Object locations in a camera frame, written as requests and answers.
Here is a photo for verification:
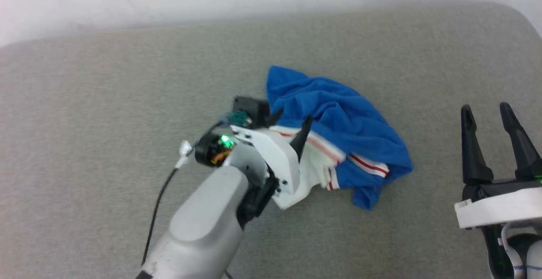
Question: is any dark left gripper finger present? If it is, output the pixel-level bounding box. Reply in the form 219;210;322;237
267;108;284;128
290;115;313;162

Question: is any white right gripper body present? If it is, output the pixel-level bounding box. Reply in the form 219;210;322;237
454;177;542;229

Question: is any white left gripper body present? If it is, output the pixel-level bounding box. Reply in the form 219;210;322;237
194;127;302;196

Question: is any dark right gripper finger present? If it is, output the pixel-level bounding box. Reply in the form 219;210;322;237
499;102;542;182
460;104;494;185

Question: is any blue Lakers 23 jersey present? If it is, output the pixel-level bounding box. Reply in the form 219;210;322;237
266;65;413;210

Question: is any grey fabric sofa cushion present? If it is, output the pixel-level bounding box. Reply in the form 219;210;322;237
0;2;542;279

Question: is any black cable with teal plug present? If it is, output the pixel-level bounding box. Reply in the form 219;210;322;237
141;112;250;268

